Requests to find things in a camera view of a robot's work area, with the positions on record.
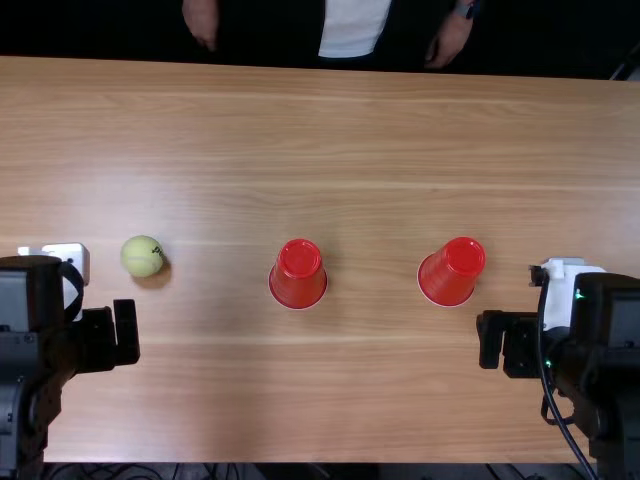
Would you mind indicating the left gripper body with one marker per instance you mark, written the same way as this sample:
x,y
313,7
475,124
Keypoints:
x,y
95,342

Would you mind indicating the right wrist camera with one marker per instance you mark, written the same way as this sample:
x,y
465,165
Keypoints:
x,y
557,300

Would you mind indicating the yellow ball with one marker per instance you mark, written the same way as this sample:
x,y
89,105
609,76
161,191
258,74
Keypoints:
x,y
141,256

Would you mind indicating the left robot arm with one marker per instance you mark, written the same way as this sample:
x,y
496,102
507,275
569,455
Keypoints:
x,y
25,350

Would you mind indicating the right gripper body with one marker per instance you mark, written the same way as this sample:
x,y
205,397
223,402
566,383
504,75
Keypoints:
x,y
522,345

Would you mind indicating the red cup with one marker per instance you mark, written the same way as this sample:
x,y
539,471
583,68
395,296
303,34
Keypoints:
x,y
452,272
298,275

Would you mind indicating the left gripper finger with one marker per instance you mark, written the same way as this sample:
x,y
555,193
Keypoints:
x,y
126,332

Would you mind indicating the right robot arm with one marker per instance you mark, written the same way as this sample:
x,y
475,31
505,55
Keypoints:
x,y
605,345

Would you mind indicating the person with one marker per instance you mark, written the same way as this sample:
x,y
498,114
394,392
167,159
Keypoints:
x,y
352,25

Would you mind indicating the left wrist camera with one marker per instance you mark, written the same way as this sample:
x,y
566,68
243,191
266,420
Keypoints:
x,y
71,252

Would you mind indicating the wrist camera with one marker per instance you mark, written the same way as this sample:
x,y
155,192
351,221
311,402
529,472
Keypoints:
x,y
557,300
71,252

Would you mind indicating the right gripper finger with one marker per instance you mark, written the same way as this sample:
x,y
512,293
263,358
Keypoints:
x,y
490,340

